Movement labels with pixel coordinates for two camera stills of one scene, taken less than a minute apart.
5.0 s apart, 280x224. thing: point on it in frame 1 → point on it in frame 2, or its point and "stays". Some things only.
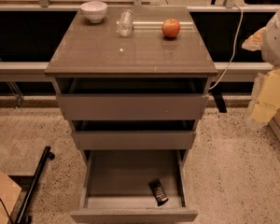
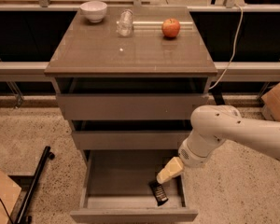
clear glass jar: [125, 23] stays
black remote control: [158, 191] stays
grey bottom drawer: [116, 187] stays
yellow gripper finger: [254, 43] → [175, 165]
